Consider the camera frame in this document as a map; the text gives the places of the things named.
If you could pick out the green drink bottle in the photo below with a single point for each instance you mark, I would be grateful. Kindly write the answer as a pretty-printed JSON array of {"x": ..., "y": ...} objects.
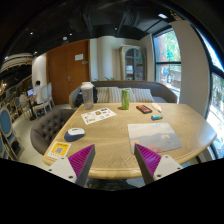
[{"x": 125, "y": 99}]

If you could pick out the clear plastic shaker bottle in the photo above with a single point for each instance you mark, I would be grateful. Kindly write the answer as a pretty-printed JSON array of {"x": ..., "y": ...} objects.
[{"x": 87, "y": 94}]

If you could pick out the cream oblong case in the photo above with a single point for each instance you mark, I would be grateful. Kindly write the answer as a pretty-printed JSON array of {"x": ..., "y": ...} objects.
[{"x": 156, "y": 107}]

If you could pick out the seated person in white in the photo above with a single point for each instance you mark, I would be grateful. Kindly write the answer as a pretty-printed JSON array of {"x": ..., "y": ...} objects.
[{"x": 36, "y": 94}]

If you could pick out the blue backed white chair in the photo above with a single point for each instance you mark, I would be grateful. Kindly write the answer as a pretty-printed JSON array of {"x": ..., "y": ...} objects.
[{"x": 8, "y": 133}]

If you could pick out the white printed menu sheet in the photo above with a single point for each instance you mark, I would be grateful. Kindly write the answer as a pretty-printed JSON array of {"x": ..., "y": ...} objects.
[{"x": 97, "y": 115}]

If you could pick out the glass door display cabinet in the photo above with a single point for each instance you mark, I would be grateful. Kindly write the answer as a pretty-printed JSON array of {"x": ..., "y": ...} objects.
[{"x": 133, "y": 63}]

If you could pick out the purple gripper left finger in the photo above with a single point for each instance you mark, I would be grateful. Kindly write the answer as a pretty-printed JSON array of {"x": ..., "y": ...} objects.
[{"x": 74, "y": 168}]

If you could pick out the small teal box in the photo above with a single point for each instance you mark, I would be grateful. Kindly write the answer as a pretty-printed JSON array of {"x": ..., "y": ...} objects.
[{"x": 156, "y": 117}]

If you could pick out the orange wooden door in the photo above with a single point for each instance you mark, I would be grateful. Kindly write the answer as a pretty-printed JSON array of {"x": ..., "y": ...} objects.
[{"x": 67, "y": 67}]

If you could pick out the black and red small box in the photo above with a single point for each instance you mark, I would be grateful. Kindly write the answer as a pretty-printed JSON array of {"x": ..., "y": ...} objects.
[{"x": 144, "y": 109}]

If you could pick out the black bag on sofa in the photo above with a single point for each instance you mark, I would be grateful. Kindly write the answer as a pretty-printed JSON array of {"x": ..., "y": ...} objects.
[{"x": 79, "y": 98}]

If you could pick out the grey sofa with striped cushions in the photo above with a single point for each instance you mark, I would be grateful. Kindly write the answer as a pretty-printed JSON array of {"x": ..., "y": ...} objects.
[{"x": 140, "y": 92}]

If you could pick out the landscape picture mouse pad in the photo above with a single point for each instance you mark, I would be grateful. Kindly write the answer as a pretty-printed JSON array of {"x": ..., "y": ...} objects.
[{"x": 158, "y": 137}]

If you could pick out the yellow QR code sticker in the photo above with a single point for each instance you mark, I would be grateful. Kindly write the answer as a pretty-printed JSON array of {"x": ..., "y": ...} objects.
[{"x": 59, "y": 149}]

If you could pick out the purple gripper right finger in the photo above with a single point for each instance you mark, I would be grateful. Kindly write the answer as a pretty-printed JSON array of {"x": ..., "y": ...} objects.
[{"x": 154, "y": 166}]

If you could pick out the white and blue computer mouse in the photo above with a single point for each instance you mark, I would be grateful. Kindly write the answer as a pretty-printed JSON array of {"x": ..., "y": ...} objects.
[{"x": 74, "y": 134}]

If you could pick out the grey tufted armchair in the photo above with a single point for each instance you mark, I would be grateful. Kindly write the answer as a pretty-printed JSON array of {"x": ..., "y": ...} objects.
[{"x": 44, "y": 131}]

